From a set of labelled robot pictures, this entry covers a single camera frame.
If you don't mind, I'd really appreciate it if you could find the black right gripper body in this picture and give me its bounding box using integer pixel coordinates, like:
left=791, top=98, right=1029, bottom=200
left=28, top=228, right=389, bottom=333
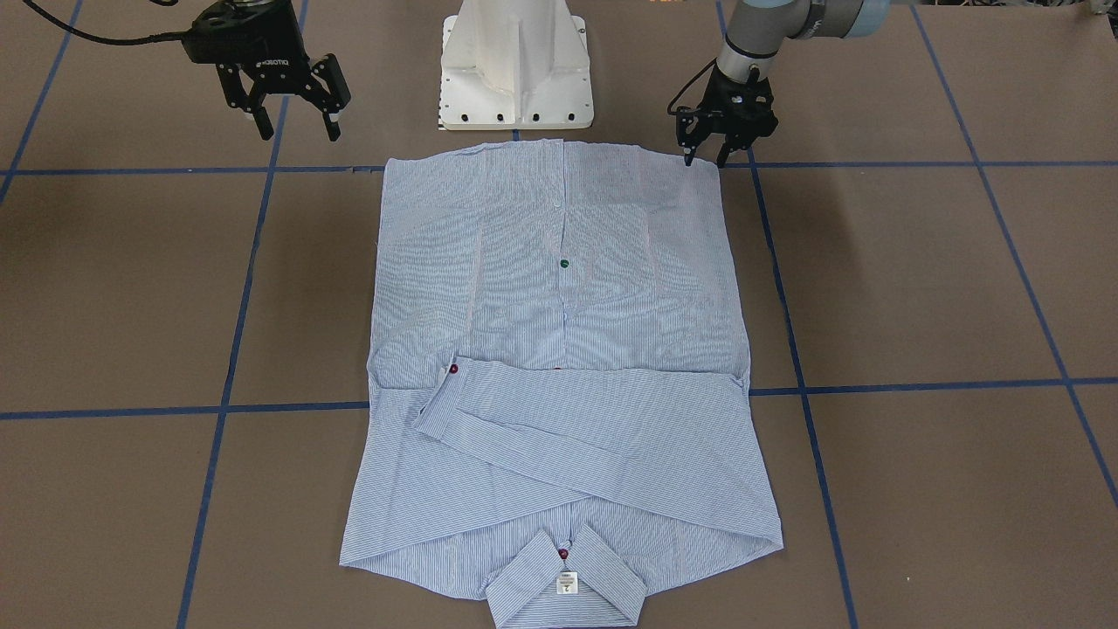
left=183, top=1, right=310, bottom=92

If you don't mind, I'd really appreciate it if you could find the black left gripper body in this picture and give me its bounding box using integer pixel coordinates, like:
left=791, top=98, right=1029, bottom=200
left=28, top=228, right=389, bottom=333
left=690, top=67, right=778, bottom=146

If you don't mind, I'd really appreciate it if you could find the light blue striped shirt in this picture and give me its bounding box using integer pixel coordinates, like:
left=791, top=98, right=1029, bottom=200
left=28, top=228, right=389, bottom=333
left=339, top=139, right=785, bottom=628

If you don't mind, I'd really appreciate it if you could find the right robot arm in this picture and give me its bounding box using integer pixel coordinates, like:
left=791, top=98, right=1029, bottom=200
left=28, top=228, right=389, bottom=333
left=181, top=1, right=351, bottom=141

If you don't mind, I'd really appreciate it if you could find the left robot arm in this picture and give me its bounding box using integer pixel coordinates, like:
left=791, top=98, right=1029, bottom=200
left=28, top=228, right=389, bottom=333
left=666, top=1, right=890, bottom=168

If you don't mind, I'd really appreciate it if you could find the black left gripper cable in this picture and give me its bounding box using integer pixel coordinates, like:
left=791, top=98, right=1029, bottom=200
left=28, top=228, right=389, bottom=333
left=667, top=58, right=721, bottom=118

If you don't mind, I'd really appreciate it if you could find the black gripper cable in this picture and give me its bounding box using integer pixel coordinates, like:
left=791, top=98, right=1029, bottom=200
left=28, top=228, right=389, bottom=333
left=23, top=0, right=190, bottom=46
left=667, top=58, right=721, bottom=118

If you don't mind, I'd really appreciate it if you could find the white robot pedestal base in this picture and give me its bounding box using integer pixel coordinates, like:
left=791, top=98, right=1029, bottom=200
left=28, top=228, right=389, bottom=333
left=438, top=1, right=596, bottom=131

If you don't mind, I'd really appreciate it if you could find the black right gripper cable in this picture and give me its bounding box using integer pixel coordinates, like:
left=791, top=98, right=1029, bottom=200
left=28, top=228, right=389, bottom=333
left=23, top=0, right=190, bottom=46

